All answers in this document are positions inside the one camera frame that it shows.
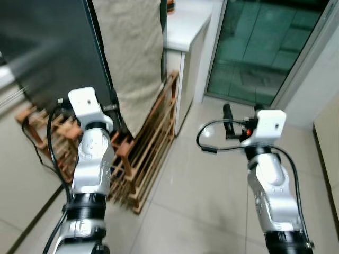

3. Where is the white counter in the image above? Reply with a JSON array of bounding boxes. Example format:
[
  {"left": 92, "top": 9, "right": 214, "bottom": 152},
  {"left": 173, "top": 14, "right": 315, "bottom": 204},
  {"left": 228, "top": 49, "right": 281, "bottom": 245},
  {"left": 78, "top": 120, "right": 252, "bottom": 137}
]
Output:
[{"left": 163, "top": 0, "right": 226, "bottom": 135}]

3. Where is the beige fridge cover cloth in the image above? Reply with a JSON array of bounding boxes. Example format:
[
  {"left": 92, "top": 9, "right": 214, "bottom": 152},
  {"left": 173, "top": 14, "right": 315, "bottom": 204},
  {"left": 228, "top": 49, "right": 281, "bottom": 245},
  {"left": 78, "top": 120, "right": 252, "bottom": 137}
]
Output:
[{"left": 90, "top": 0, "right": 166, "bottom": 139}]

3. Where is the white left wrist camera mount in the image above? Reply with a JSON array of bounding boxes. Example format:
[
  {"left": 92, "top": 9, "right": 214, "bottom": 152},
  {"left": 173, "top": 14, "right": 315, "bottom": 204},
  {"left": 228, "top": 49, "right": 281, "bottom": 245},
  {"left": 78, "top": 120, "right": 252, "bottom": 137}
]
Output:
[{"left": 67, "top": 87, "right": 114, "bottom": 133}]

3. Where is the wooden slatted rack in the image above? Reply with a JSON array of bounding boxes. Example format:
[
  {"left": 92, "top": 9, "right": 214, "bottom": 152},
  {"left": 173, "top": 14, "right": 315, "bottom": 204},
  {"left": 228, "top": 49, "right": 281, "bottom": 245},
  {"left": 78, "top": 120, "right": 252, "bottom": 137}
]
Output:
[{"left": 15, "top": 70, "right": 180, "bottom": 215}]

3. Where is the glass sliding door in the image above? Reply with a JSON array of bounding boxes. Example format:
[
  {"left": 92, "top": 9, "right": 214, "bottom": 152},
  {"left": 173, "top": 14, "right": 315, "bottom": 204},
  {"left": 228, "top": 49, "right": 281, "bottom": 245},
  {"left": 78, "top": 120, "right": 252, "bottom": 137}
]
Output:
[{"left": 204, "top": 0, "right": 339, "bottom": 111}]

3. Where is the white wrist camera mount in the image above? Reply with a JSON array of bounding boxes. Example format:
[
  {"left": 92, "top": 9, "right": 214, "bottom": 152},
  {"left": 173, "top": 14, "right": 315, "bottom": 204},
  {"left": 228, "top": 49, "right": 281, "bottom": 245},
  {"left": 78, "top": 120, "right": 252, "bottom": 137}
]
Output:
[
  {"left": 67, "top": 87, "right": 114, "bottom": 133},
  {"left": 241, "top": 110, "right": 287, "bottom": 150}
]

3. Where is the grey mini fridge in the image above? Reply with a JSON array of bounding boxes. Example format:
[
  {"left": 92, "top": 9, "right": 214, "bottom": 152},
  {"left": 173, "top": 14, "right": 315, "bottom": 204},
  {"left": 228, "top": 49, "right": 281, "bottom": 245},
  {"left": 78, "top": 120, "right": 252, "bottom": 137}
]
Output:
[{"left": 0, "top": 0, "right": 128, "bottom": 135}]

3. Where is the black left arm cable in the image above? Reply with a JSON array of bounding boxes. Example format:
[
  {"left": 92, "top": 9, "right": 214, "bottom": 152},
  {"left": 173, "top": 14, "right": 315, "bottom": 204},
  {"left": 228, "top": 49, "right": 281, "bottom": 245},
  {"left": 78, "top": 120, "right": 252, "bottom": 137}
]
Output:
[{"left": 42, "top": 101, "right": 72, "bottom": 254}]

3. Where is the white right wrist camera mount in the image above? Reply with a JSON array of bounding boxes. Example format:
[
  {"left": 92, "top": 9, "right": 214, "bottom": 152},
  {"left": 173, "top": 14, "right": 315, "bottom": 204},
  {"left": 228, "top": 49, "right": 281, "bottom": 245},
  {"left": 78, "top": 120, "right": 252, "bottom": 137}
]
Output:
[{"left": 241, "top": 110, "right": 287, "bottom": 150}]

